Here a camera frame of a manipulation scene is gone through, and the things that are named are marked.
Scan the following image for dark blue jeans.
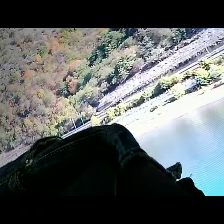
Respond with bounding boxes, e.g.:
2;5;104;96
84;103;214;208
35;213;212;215
0;123;206;197

